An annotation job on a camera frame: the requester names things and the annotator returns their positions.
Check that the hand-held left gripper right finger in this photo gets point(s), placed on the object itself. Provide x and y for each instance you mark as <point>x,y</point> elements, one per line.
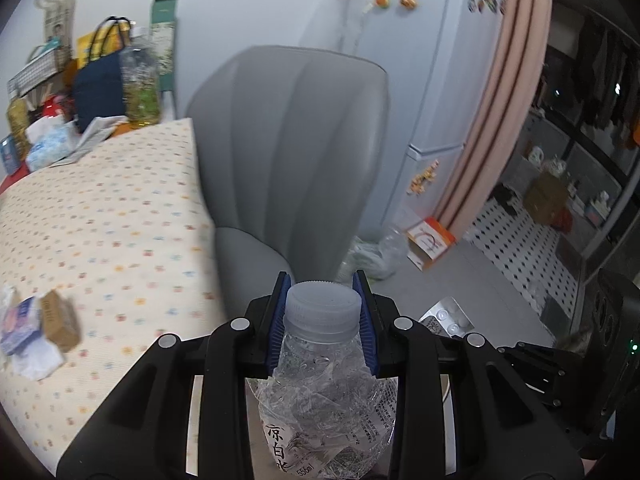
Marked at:
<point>367,340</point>

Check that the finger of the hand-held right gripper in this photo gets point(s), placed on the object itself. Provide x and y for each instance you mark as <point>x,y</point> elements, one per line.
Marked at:
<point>540,370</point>

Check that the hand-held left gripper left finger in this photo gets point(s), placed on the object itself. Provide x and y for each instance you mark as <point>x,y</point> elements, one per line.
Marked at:
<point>276,340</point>

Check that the crushed clear plastic bottle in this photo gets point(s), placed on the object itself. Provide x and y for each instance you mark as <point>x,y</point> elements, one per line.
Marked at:
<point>320,350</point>

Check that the silver blister pack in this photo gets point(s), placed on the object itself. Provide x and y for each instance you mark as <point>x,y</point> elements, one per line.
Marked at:
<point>447,312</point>

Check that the small cardboard box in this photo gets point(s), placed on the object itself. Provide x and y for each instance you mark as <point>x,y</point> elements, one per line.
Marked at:
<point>57,317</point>

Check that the white tissue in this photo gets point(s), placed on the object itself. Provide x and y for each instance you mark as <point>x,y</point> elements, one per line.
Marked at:
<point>35,360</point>

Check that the pink and blue snack wrapper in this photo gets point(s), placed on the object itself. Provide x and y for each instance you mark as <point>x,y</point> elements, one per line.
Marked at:
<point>20,322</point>

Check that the clear plastic bag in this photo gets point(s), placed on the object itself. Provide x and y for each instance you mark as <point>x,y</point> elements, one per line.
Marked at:
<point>380,255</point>

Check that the orange and white box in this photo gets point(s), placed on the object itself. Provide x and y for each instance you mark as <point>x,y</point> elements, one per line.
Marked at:
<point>430,242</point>

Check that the large cardboard box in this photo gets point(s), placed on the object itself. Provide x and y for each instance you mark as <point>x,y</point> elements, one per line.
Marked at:
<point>545,197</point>

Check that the storage shelf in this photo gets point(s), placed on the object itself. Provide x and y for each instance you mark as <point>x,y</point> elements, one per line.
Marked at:
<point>600,170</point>

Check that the dark cloth bundle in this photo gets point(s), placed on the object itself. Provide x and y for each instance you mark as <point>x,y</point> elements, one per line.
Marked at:
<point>505,199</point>

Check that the gold lizard fridge magnet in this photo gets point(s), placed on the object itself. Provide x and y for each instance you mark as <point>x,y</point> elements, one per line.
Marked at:
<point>422,177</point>

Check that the grey chair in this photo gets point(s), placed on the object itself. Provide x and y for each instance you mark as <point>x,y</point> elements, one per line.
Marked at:
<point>290,160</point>

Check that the white figurine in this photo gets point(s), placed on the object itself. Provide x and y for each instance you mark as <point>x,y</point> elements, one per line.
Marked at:
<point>537,154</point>

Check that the dark hanging clothes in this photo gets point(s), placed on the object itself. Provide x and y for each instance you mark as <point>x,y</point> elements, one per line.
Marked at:
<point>610,85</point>

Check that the pink curtain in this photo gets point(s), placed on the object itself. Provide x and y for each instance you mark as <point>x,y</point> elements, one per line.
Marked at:
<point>500,110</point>

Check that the white fridge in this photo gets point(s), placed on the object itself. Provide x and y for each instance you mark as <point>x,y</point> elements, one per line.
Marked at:
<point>425,85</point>

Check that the printed paper sheets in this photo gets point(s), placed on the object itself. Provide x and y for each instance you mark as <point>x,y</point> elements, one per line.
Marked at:
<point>95,132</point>

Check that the large green tea bottle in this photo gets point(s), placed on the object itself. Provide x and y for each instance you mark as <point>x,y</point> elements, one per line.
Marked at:
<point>142,95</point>

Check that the blue tissue box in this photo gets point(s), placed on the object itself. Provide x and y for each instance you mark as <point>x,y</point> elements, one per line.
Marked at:
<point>50,147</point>

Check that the navy lunch bag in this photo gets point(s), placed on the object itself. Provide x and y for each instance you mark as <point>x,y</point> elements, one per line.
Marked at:
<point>97,90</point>

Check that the red mat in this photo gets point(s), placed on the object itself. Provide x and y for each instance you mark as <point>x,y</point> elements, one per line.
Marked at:
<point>7,182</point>

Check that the white hanging bag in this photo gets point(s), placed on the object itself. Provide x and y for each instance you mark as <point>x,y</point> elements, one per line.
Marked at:
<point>345,20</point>

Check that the red bottle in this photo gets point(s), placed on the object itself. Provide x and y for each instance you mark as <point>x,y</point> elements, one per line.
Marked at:
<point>50,107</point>

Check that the tall green box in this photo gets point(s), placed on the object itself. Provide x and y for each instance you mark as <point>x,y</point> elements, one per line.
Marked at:
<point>165,35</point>

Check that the yellow snack bag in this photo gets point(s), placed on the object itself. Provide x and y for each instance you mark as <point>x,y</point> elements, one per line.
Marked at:
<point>85,45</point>

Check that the white printed tote bag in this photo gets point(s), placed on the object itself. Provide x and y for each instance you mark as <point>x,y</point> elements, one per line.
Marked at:
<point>60,20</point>

